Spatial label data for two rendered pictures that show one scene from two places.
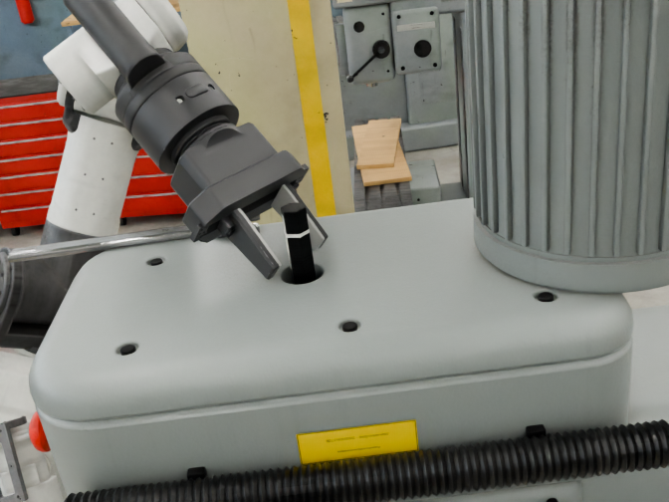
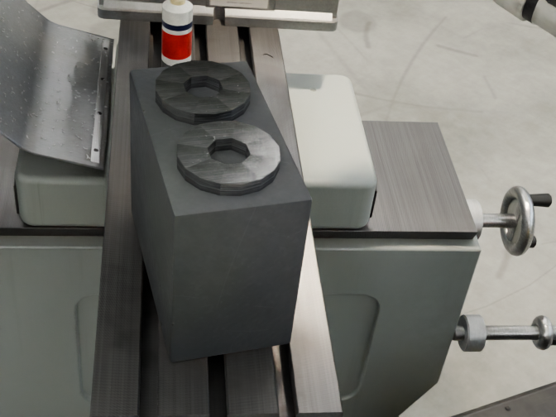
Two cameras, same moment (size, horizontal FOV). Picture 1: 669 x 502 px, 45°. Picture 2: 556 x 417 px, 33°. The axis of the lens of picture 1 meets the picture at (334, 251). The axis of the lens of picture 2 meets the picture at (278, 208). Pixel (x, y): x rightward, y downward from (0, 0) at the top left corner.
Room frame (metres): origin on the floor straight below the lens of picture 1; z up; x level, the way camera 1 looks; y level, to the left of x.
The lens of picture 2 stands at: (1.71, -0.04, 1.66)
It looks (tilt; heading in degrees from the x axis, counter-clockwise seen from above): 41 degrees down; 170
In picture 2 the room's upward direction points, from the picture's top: 7 degrees clockwise
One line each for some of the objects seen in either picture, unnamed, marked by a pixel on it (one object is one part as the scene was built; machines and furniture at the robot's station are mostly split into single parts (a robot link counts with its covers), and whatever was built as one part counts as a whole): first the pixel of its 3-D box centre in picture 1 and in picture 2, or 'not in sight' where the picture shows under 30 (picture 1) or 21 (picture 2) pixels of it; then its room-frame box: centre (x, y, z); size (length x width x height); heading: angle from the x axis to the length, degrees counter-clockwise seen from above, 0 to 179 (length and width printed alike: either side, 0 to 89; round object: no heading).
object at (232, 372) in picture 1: (331, 348); not in sight; (0.60, 0.01, 1.81); 0.47 x 0.26 x 0.16; 89
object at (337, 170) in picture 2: not in sight; (197, 136); (0.60, 0.03, 0.83); 0.50 x 0.35 x 0.12; 89
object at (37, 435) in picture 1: (50, 429); not in sight; (0.61, 0.28, 1.76); 0.04 x 0.03 x 0.04; 179
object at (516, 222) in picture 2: not in sight; (496, 220); (0.61, 0.53, 0.67); 0.16 x 0.12 x 0.12; 89
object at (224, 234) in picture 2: not in sight; (210, 201); (1.03, 0.02, 1.07); 0.22 x 0.12 x 0.20; 10
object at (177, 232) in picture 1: (134, 238); not in sight; (0.71, 0.19, 1.89); 0.24 x 0.04 x 0.01; 91
